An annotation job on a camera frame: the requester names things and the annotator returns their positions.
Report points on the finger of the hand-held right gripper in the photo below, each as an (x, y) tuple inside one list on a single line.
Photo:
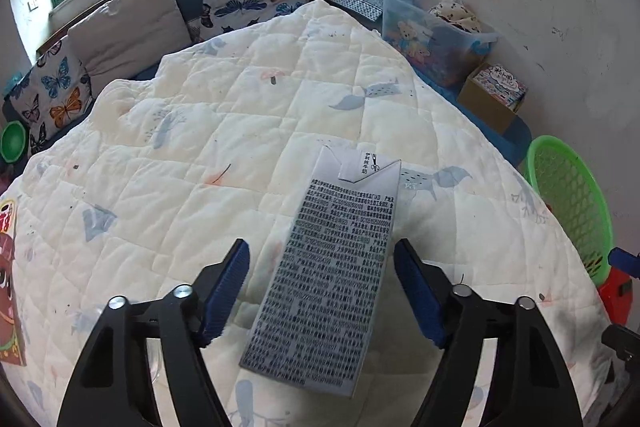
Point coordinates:
[(625, 259), (622, 347)]

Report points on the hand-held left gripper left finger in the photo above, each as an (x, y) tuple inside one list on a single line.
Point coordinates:
[(222, 292)]

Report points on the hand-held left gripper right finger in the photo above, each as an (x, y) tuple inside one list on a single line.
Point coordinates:
[(420, 292)]

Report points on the green plastic basket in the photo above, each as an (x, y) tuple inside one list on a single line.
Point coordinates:
[(565, 187)]

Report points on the white milk carton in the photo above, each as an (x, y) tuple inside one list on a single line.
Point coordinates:
[(330, 257)]

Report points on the white quilted blanket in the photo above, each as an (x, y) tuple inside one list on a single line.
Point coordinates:
[(200, 157)]

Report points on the blue bed sheet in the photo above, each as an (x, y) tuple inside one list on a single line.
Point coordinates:
[(517, 142)]

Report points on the cardboard box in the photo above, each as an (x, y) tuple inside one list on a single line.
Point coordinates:
[(482, 107)]

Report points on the colourful comic book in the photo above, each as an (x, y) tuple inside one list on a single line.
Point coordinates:
[(502, 84)]

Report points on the red printed snack packet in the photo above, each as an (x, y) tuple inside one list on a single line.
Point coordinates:
[(7, 282)]

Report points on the clear plastic storage bin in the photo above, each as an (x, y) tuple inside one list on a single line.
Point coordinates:
[(435, 52)]

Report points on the green plastic bowl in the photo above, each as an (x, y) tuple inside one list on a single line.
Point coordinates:
[(12, 142)]

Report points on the white spotted cloth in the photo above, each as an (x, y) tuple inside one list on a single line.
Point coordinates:
[(457, 14)]

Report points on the grey pillow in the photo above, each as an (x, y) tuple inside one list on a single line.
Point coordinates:
[(130, 27)]

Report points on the grey patterned folded cloth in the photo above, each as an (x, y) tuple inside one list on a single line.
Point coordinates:
[(355, 2)]

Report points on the white wall switch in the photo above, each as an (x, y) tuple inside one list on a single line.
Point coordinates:
[(33, 5)]

